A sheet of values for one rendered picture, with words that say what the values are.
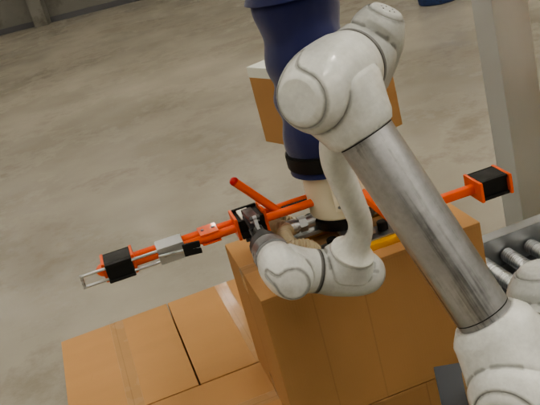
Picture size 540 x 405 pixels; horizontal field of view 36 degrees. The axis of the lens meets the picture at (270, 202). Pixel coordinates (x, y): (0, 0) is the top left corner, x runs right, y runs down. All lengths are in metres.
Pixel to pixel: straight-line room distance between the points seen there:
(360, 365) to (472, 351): 0.79
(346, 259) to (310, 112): 0.59
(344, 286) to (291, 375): 0.37
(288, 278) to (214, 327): 1.07
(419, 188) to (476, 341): 0.27
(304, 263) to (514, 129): 1.91
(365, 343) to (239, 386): 0.48
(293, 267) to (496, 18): 1.88
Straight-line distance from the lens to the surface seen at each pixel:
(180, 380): 2.58
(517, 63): 3.48
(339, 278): 1.83
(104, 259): 2.12
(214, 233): 2.10
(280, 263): 1.77
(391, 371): 2.23
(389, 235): 2.13
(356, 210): 1.74
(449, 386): 1.92
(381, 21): 1.47
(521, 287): 1.59
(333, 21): 2.01
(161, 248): 2.09
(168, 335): 2.84
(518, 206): 3.68
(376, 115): 1.35
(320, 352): 2.12
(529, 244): 2.88
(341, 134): 1.34
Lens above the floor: 1.89
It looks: 22 degrees down
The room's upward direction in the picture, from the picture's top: 15 degrees counter-clockwise
